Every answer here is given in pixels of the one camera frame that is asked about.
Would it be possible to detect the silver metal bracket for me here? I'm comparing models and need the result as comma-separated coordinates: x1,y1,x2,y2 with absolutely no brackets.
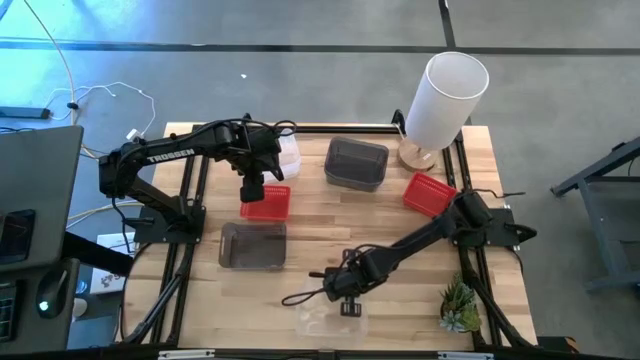
438,351,495,360
157,349,216,360

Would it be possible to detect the smoke gray plastic basket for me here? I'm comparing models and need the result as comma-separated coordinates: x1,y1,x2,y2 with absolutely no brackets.
218,221,288,271
323,135,390,193

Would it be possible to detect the gray desk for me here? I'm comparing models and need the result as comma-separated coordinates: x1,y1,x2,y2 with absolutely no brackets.
0,124,85,354

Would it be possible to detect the beige cable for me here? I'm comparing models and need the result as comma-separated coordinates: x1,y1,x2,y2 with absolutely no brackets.
22,0,77,127

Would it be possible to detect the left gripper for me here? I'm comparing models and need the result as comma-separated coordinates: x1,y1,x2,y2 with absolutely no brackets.
233,122,286,182

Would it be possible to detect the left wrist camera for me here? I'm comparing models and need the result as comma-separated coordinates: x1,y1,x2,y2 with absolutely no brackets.
240,172,266,204

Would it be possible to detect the red mesh plastic basket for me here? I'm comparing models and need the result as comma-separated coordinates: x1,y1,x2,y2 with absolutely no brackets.
239,184,292,222
402,172,459,219

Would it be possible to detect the white shade table lamp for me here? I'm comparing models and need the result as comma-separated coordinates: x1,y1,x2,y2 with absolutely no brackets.
397,51,490,174

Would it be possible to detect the white cardboard box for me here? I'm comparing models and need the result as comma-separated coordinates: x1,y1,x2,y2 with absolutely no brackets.
89,232,137,295

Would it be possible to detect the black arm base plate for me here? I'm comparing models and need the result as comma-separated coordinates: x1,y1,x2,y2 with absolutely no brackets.
132,204,207,245
452,207,539,249

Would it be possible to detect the black computer mouse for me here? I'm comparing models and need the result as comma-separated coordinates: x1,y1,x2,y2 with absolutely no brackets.
35,269,70,320

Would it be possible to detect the gray metal cart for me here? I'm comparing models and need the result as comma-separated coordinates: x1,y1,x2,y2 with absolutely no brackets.
549,135,640,294

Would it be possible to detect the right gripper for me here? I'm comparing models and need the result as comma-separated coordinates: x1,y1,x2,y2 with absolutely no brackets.
308,264,375,318

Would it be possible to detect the potted succulent plant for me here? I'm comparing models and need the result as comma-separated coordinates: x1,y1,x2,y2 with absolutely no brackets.
438,272,484,335

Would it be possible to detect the black power strip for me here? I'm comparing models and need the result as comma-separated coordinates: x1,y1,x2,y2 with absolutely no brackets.
0,106,51,120

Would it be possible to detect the clear plastic basket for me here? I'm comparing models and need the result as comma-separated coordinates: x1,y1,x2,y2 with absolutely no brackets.
294,277,370,347
262,128,303,184

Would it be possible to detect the white cable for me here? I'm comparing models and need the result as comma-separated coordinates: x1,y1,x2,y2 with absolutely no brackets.
44,81,157,139

